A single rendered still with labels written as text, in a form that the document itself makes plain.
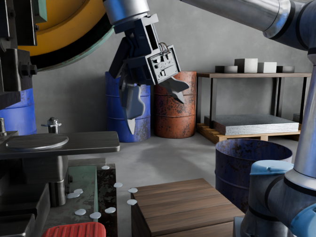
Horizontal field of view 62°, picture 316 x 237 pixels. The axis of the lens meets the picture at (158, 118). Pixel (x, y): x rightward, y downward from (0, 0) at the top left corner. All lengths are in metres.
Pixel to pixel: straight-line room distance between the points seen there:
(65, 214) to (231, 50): 4.00
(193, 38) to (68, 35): 3.33
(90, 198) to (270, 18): 0.59
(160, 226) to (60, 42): 0.74
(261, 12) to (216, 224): 0.80
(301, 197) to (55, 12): 0.87
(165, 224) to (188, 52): 3.29
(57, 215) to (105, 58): 3.41
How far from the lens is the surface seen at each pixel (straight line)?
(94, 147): 0.56
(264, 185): 0.77
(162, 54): 0.48
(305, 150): 0.66
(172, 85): 0.57
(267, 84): 4.72
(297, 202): 0.67
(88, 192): 0.68
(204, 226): 1.13
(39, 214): 0.54
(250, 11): 0.69
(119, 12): 0.48
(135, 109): 0.49
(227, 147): 1.78
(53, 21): 0.99
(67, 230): 0.34
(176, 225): 1.09
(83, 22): 0.94
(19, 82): 0.58
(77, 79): 3.92
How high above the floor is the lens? 0.94
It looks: 11 degrees down
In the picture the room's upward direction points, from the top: straight up
